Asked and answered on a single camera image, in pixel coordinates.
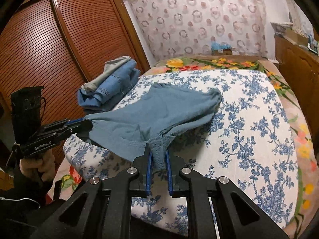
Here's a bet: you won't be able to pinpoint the cardboard box with blue bag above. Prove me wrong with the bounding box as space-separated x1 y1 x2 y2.
211 41 232 56

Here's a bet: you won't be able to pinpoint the brown louvered wardrobe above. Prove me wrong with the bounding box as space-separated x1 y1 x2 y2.
0 0 151 165

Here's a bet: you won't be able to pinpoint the blue-grey shorts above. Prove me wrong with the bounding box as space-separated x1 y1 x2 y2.
77 83 222 170

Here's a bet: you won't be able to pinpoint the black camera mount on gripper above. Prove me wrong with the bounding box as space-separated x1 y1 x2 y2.
11 86 44 145

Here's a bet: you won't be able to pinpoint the wooden sideboard cabinet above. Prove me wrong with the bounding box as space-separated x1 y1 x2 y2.
275 36 318 153

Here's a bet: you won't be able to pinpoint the person's left black sleeve forearm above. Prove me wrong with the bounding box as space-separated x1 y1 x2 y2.
1 167 65 238

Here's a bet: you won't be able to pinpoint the cardboard box on sideboard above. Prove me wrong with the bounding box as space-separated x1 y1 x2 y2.
284 29 308 46

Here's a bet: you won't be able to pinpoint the beige side drape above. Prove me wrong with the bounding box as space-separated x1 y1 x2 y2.
286 0 314 36

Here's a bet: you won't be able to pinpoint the folded grey garment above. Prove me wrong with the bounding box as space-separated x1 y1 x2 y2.
81 56 131 92

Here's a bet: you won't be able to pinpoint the folded blue denim jeans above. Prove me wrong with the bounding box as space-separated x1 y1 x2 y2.
77 59 141 114

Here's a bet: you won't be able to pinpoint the person's left hand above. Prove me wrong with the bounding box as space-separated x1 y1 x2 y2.
20 149 56 182

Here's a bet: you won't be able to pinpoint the circle-patterned sheer curtain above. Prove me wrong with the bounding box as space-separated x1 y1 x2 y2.
128 0 267 60

